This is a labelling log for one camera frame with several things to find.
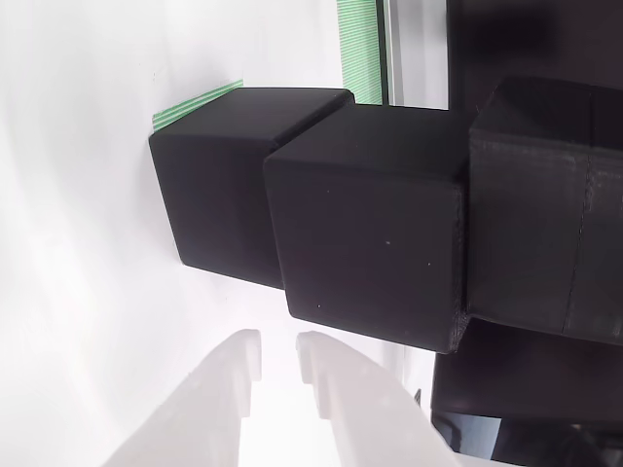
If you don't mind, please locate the smooth black cube block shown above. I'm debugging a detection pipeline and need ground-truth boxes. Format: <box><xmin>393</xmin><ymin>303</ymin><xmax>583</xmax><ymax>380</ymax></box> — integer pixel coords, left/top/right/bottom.
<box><xmin>147</xmin><ymin>87</ymin><xmax>357</xmax><ymax>289</ymax></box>
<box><xmin>262</xmin><ymin>103</ymin><xmax>472</xmax><ymax>355</ymax></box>

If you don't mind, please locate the black cube block with seams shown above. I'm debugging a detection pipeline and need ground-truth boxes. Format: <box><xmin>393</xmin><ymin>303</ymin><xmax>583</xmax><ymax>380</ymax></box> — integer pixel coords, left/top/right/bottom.
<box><xmin>465</xmin><ymin>74</ymin><xmax>623</xmax><ymax>344</ymax></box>

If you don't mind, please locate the green striped square marker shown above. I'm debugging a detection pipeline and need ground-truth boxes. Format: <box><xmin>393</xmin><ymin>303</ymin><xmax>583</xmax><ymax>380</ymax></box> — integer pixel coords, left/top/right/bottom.
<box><xmin>151</xmin><ymin>78</ymin><xmax>245</xmax><ymax>134</ymax></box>

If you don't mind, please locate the green striped edge strip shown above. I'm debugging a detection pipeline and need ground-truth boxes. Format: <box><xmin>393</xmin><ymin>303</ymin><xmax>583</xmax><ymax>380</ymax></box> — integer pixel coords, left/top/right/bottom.
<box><xmin>336</xmin><ymin>0</ymin><xmax>384</xmax><ymax>105</ymax></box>

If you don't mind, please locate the silver aluminium table rail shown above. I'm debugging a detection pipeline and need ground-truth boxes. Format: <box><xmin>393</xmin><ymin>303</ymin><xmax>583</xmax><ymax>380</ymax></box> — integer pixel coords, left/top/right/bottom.
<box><xmin>374</xmin><ymin>0</ymin><xmax>450</xmax><ymax>111</ymax></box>

